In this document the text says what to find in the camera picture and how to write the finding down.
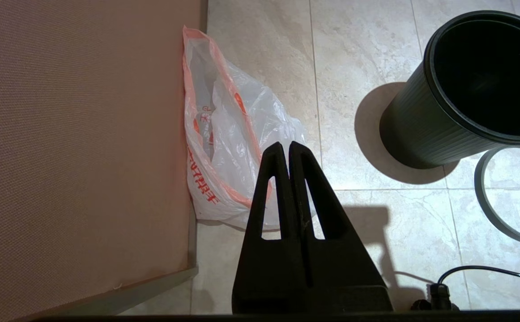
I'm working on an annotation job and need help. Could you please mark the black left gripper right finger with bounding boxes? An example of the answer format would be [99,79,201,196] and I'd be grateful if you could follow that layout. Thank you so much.
[289,141,386,287]

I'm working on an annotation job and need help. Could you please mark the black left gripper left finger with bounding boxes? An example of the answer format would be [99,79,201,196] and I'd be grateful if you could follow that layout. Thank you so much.
[232,142,307,311]

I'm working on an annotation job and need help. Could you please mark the grey bin rim ring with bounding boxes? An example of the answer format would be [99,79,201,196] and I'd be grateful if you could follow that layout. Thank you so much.
[474,143,520,246]

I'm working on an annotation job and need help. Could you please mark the white plastic bag orange trim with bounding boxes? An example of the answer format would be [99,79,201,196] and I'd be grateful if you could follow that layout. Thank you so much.
[182,25,319,231]

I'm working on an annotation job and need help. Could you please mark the black round trash bin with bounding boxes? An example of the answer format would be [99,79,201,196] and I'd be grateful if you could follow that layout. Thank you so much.
[379,10,520,169]

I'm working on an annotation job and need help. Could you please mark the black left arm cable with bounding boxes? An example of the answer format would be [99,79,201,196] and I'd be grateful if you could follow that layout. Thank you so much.
[410,266,520,311]

